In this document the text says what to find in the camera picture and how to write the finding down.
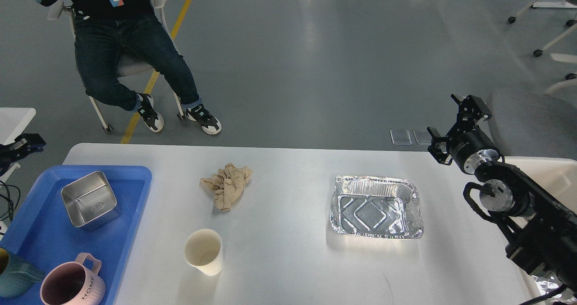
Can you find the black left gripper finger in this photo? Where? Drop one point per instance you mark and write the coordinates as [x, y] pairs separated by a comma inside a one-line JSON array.
[[23, 145]]

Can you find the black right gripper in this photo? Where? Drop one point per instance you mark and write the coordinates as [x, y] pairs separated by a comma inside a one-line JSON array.
[[473, 147]]

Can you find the stainless steel rectangular pan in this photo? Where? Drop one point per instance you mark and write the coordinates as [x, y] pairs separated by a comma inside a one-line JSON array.
[[90, 201]]

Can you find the aluminium foil tray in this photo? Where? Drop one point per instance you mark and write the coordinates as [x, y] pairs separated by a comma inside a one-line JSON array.
[[378, 207]]

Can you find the pink ribbed mug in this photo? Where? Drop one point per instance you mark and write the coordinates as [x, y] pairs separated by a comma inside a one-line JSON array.
[[74, 283]]

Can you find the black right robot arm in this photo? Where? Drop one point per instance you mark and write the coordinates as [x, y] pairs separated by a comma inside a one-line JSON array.
[[540, 230]]

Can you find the white side table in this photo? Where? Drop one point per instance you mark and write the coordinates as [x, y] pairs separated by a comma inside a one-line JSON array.
[[13, 121]]

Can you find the clear floor plate right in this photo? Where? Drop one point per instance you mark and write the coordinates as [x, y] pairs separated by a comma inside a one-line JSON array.
[[422, 137]]

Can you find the clear floor plate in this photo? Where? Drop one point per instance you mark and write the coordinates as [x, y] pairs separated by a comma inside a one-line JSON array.
[[422, 137], [401, 137]]

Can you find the clear floor plate left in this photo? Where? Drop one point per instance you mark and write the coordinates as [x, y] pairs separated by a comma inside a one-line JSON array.
[[401, 137]]

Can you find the grey office chair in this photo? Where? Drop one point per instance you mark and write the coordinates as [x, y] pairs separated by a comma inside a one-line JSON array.
[[529, 124]]

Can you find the white chair under person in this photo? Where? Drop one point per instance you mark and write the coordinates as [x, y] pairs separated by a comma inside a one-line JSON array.
[[127, 64]]

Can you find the teal ceramic cup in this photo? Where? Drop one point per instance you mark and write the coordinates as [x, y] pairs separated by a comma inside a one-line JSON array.
[[17, 275]]

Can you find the seated person in black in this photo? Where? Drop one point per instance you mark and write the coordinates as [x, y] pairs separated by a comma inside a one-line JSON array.
[[104, 30]]

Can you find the white plastic bin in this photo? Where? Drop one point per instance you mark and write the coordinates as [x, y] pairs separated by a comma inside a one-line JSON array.
[[559, 178]]

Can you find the foil tray in bin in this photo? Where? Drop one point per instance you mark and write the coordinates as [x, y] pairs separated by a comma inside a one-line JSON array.
[[546, 285]]

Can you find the crumpled beige cloth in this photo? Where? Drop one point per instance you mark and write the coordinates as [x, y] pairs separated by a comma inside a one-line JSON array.
[[227, 184]]

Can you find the white paper cup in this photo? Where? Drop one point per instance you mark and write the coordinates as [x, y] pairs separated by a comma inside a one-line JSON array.
[[203, 250]]

